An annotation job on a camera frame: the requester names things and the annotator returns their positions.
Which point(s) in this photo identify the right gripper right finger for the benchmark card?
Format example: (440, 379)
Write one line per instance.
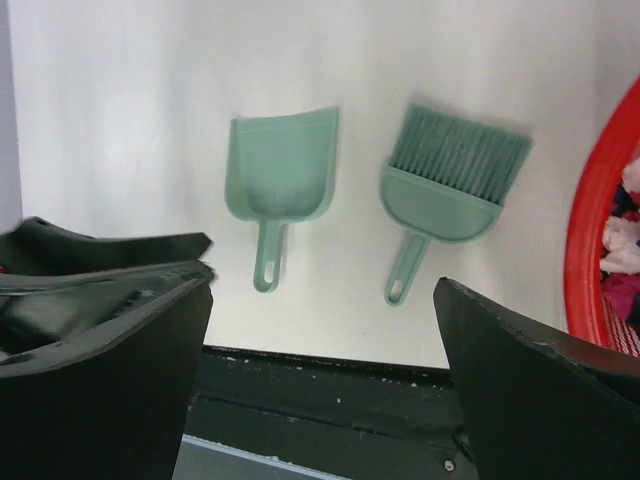
(537, 403)

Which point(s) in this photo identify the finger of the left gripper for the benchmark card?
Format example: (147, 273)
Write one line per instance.
(38, 247)
(40, 311)

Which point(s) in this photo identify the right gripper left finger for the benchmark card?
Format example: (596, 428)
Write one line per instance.
(110, 402)

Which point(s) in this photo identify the green hand brush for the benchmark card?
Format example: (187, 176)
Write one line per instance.
(447, 181)

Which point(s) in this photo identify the green dustpan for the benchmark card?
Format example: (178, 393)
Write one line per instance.
(280, 170)

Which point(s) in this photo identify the red mesh basket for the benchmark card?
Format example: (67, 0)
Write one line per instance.
(589, 315)

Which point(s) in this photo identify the white cable duct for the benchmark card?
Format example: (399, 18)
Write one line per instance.
(201, 459)

